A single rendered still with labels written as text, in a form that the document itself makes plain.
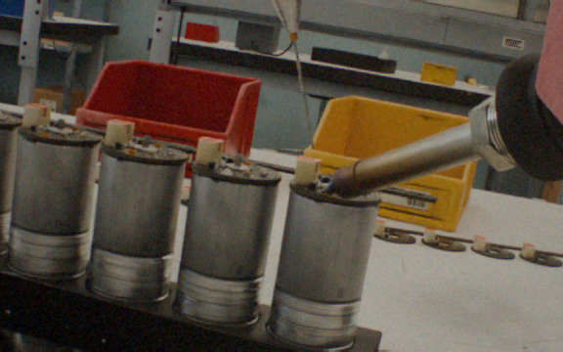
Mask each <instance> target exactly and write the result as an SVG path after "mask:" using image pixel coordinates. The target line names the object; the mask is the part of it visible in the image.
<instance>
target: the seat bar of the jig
mask: <svg viewBox="0 0 563 352"><path fill-rule="evenodd" d="M7 255H8V252H7V253H4V254H1V255H0V303H4V304H5V305H7V306H11V307H15V308H19V309H23V310H25V311H29V312H33V313H37V315H41V316H45V317H48V318H52V319H56V320H60V321H64V322H68V323H70V324H71V325H75V326H79V327H83V328H86V329H89V330H96V331H100V332H102V333H104V334H108V335H111V336H116V337H120V338H124V339H128V340H132V341H135V342H137V343H139V344H143V345H147V346H151V347H154V348H158V349H162V350H166V351H171V352H377V351H378V350H379V344H380V338H382V334H383V332H382V331H381V330H373V329H369V328H365V327H360V326H356V330H355V337H354V342H353V346H352V347H350V348H347V349H342V350H331V351H327V350H314V349H308V348H302V347H298V346H295V345H291V344H287V343H285V342H282V341H280V340H278V339H276V338H275V337H273V336H271V335H269V334H268V333H267V325H268V318H269V312H270V306H269V305H265V304H261V308H260V314H259V320H258V322H255V323H253V324H250V325H246V326H236V327H226V326H214V325H208V324H204V323H199V322H196V321H193V320H190V319H188V318H185V316H183V315H180V314H179V313H177V312H176V311H175V310H174V309H173V308H174V303H175V293H176V286H177V283H176V282H172V281H171V285H170V290H169V296H168V297H167V299H166V298H165V300H163V299H161V301H160V300H157V301H151V302H128V301H119V300H114V299H109V298H107V297H106V296H101V295H98V294H97V293H95V292H93V291H91V290H89V289H88V288H87V278H88V270H89V262H90V260H87V267H86V274H84V275H82V276H79V277H75V278H70V279H39V278H36V277H32V276H28V275H24V274H20V273H17V272H15V271H13V270H11V269H9V268H8V267H7Z"/></svg>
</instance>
